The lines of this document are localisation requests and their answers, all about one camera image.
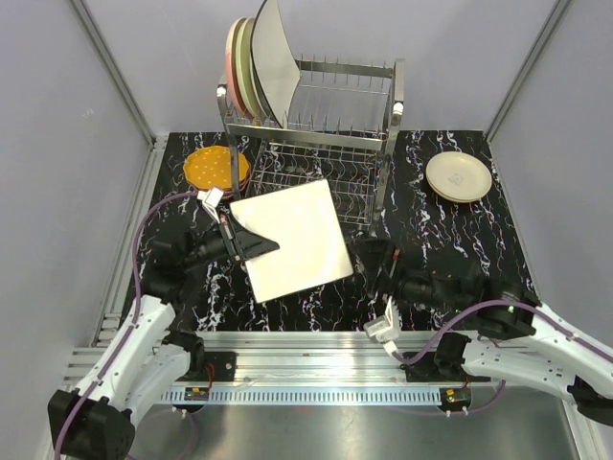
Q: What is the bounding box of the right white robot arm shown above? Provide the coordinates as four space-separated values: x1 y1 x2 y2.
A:
349 238 612 426

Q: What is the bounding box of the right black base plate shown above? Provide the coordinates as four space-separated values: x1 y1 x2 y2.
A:
399 352 445 382

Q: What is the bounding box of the white square plate black rim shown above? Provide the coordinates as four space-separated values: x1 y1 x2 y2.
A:
230 179 353 303

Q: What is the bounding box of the orange polka dot plate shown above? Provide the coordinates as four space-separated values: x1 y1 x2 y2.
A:
183 145 233 191

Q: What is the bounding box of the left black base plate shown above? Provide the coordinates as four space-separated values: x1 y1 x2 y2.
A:
185 351 238 382

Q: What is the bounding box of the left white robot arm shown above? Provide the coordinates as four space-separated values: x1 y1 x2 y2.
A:
48 214 280 459

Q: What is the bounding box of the tan round plate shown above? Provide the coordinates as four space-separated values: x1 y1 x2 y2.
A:
433 189 483 204

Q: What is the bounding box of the pink and cream plate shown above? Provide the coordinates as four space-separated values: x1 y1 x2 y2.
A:
225 17 246 115

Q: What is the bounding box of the slotted white cable duct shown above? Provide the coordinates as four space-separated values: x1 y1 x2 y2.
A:
159 386 442 406

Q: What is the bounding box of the pale green round plate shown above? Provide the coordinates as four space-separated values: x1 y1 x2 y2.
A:
234 17 263 124

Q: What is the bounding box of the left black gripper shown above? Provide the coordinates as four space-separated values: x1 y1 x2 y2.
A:
181 213 279 270

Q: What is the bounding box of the steel two-tier dish rack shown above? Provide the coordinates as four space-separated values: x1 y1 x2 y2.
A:
216 58 406 236

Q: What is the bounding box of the right aluminium frame post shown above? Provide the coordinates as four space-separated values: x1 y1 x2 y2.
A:
485 0 574 144

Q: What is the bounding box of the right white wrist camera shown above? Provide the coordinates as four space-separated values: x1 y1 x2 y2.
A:
364 296 400 357

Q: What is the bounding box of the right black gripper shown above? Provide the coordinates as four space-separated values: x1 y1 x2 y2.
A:
350 236 469 321

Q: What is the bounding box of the aluminium mounting rail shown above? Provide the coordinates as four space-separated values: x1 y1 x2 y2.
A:
64 330 542 384

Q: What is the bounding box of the left aluminium frame post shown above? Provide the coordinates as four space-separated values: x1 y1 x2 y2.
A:
67 0 157 150

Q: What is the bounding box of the aluminium frame post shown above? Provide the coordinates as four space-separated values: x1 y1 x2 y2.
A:
485 0 574 144
67 0 157 150

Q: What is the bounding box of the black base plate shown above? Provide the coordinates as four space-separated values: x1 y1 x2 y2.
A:
399 352 445 382
185 351 238 382

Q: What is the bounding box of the cream round plate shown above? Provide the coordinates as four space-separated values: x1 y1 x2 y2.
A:
425 151 492 198

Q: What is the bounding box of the black marble pattern mat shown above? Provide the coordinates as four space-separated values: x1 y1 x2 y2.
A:
174 130 537 332

